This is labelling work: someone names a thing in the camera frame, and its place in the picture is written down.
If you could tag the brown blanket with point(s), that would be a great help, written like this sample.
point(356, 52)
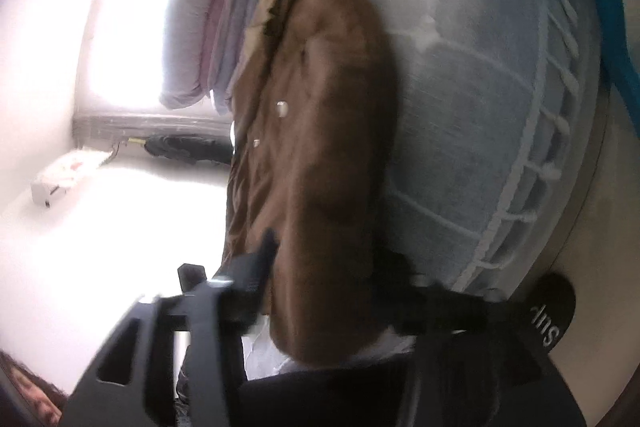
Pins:
point(320, 132)

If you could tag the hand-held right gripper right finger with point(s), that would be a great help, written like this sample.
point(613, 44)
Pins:
point(450, 312)

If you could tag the person's black clothing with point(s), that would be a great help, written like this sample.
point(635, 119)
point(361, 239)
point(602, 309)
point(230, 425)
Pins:
point(325, 397)

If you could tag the black slipper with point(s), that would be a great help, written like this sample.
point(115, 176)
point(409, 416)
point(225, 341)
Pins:
point(552, 312)

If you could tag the window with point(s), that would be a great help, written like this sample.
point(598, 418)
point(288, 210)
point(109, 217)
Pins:
point(130, 37)

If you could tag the bed with grey checked sheet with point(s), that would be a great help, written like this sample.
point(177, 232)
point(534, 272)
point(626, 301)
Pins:
point(475, 57)

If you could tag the dark hanging clothes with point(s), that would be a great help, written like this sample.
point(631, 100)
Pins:
point(190, 149)

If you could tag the small white box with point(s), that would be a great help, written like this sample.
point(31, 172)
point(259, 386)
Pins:
point(65, 177)

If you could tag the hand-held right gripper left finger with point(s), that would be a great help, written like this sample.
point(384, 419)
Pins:
point(250, 279)

